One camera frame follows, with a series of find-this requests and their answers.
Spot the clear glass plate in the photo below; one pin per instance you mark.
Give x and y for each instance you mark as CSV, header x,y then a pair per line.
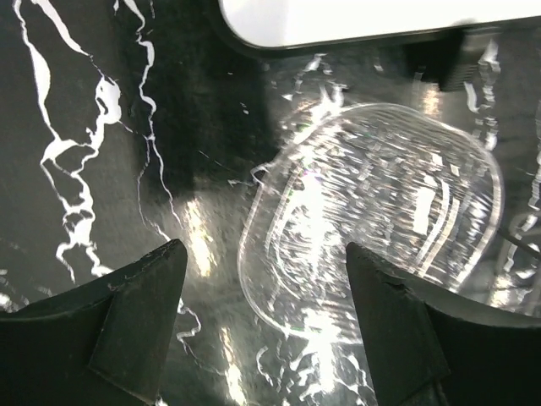
x,y
425,196

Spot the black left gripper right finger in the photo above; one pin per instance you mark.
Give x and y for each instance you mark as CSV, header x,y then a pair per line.
x,y
428,346

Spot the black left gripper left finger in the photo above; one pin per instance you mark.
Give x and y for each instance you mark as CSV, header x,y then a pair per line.
x,y
102,343

